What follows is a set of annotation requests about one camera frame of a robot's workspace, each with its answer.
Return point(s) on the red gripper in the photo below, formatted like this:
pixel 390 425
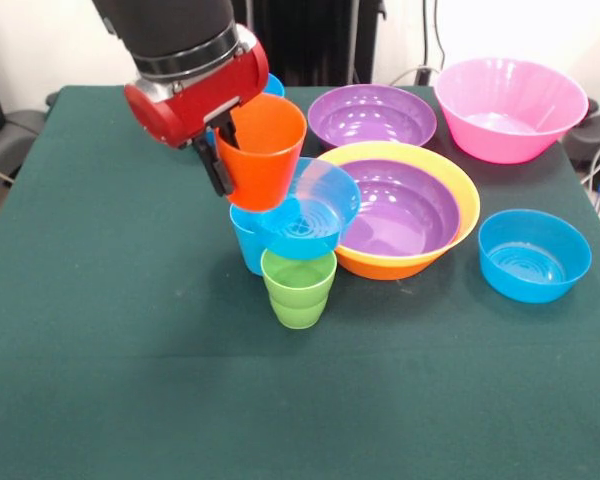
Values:
pixel 195 107

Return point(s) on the orange plastic cup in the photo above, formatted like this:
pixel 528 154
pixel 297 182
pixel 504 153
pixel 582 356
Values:
pixel 265 170

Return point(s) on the light blue plastic cup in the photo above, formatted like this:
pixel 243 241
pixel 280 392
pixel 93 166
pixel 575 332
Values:
pixel 245 245

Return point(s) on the shallow blue plastic bowl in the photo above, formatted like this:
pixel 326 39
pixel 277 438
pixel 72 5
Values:
pixel 320 215
pixel 535 260

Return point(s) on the purple plastic bowl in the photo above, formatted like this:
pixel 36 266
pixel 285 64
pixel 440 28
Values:
pixel 410 215
pixel 375 120

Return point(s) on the deep blue plastic bowl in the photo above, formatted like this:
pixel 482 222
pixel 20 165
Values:
pixel 275 86

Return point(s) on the green plastic cup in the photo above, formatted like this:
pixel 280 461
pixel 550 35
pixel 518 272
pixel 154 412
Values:
pixel 297 290

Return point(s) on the orange plastic bowl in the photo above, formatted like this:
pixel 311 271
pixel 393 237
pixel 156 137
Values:
pixel 385 267

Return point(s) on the black power plug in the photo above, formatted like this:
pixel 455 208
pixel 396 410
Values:
pixel 422 76

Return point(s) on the dark green tablecloth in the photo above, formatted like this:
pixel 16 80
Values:
pixel 300 400

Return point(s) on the pink plastic bowl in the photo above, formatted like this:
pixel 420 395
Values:
pixel 510 120

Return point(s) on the black rounded equipment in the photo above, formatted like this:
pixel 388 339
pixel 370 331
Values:
pixel 597 135

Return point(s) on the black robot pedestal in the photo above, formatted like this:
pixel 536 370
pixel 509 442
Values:
pixel 320 40

